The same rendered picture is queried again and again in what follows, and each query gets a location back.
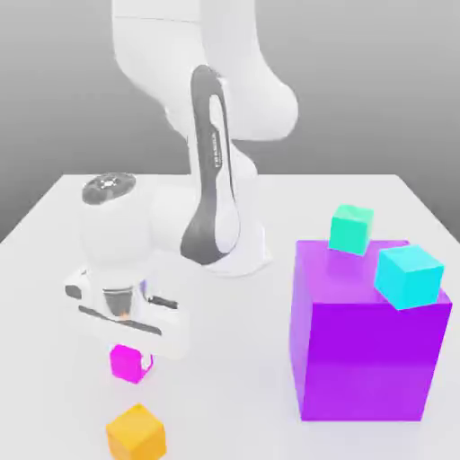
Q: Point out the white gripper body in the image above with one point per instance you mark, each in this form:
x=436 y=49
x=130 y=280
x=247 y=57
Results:
x=158 y=336

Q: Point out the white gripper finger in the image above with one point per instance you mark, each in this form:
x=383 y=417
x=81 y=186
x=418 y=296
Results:
x=146 y=363

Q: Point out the small magenta cube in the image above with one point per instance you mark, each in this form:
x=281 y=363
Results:
x=125 y=363

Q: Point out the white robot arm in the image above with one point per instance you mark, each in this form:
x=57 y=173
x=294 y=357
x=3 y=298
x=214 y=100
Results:
x=230 y=72

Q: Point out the small orange cube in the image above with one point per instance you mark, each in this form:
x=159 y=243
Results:
x=136 y=433

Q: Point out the small green cube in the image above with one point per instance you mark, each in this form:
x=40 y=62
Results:
x=349 y=231

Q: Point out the small cyan cube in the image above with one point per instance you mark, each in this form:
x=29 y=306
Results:
x=408 y=277

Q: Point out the large purple box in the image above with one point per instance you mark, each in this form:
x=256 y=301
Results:
x=366 y=345

